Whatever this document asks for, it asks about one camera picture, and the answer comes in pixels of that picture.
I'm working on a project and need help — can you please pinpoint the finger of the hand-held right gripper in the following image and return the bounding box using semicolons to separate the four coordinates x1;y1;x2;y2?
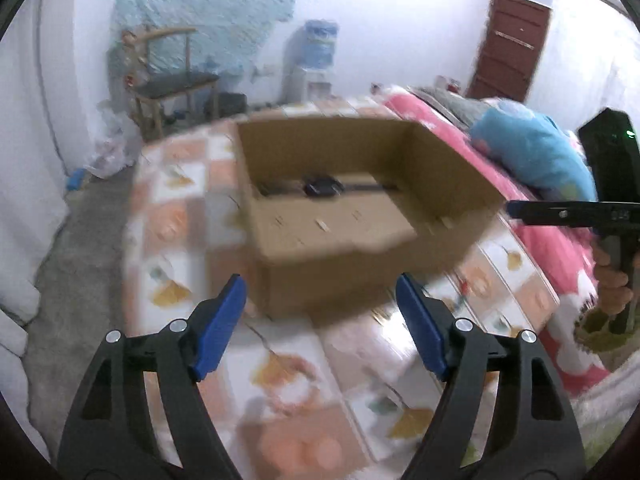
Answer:
506;200;601;227

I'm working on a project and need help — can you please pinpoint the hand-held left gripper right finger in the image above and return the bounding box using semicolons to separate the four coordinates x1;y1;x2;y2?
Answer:
395;272;587;480

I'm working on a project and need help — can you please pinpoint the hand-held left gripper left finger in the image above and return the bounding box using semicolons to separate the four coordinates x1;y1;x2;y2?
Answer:
57;273;248;480

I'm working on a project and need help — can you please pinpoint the brown cardboard box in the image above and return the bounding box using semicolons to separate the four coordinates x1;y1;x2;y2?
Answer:
235;117;506;318

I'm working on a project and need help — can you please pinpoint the dark blue smartwatch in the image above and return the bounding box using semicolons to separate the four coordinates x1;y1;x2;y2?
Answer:
257;174;401;198

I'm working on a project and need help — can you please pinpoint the person's right hand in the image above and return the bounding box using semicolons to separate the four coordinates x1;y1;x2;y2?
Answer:
592;244;634;319

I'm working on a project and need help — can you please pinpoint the blue pillow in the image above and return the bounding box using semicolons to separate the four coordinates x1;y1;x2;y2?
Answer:
470;100;598;203

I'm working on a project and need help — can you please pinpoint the tile patterned table cover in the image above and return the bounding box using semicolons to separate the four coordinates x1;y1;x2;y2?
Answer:
122;97;561;480

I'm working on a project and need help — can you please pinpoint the green fluffy rug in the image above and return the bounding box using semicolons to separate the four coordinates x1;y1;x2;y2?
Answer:
575;305;633;356

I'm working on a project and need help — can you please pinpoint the grey blanket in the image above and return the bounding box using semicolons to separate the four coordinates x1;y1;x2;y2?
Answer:
415;85;493;128

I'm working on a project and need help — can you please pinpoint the brown door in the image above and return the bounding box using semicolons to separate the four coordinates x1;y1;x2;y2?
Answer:
466;0;552;103

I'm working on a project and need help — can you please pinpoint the white fluffy blanket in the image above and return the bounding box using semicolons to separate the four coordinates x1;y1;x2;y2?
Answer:
570;355;638;441

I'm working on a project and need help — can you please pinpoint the clear plastic bag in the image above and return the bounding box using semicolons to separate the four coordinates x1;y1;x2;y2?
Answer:
85;100;141;178

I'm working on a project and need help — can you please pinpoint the white curtain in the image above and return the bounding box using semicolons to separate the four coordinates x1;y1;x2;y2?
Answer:
0;0;71;461

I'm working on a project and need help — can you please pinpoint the white water dispenser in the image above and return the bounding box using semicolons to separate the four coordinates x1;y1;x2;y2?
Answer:
285;65;335;106

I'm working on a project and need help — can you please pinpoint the blue water jug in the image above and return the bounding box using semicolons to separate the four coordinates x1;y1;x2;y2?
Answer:
302;20;340;70

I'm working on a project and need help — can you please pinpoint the wooden chair with cloth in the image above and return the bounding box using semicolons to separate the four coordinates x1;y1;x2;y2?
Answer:
110;0;301;81

